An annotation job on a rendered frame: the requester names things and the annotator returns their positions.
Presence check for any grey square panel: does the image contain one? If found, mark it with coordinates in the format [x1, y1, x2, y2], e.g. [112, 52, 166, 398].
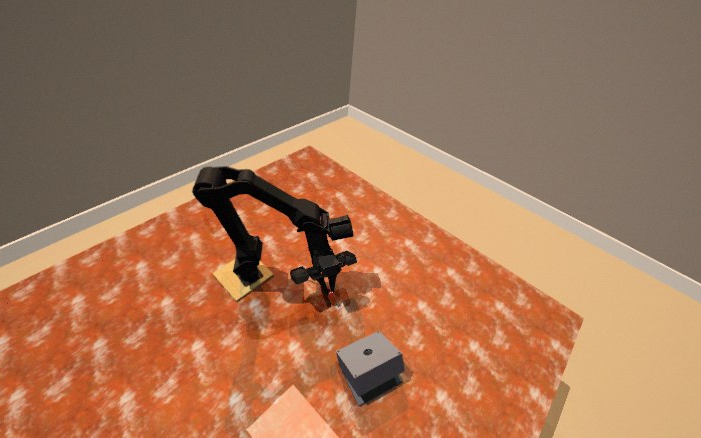
[336, 330, 405, 406]

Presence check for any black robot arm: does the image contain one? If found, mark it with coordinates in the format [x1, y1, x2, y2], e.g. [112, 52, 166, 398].
[193, 166, 353, 287]

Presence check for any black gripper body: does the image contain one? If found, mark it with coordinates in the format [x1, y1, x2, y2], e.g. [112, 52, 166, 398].
[290, 242, 357, 285]

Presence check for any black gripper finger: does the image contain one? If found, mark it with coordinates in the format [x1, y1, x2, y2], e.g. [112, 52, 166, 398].
[309, 275, 329, 295]
[328, 274, 337, 293]

